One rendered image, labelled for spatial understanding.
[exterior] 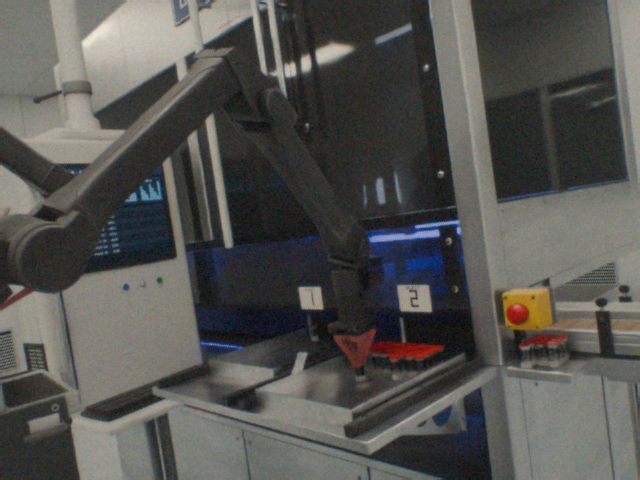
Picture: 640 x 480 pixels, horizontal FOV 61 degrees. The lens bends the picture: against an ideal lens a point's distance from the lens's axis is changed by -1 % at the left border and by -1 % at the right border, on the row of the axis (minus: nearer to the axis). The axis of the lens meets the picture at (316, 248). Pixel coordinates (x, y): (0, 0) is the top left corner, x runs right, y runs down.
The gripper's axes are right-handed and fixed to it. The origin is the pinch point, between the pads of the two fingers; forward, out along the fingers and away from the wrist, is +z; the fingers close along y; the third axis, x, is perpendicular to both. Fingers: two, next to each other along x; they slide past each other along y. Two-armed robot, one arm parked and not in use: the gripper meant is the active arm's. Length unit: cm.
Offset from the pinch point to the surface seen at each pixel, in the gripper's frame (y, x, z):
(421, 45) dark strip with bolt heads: 15, -17, -63
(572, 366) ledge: 12.8, -38.7, 4.2
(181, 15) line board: 34, 65, -100
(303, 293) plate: 24.7, 28.4, -10.9
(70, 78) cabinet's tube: 6, 87, -82
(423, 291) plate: 15.4, -9.8, -11.3
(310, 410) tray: -20.7, -0.9, 2.1
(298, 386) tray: -6.6, 11.4, 3.3
